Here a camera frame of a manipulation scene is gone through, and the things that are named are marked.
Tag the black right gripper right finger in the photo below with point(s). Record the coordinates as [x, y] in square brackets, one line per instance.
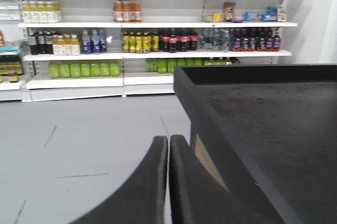
[196, 197]

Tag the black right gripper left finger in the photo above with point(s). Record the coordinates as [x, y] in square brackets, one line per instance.
[141, 198]

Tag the black wooden display stand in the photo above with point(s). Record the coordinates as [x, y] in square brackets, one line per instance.
[270, 131]

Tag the white store shelving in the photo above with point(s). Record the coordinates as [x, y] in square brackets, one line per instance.
[69, 49]

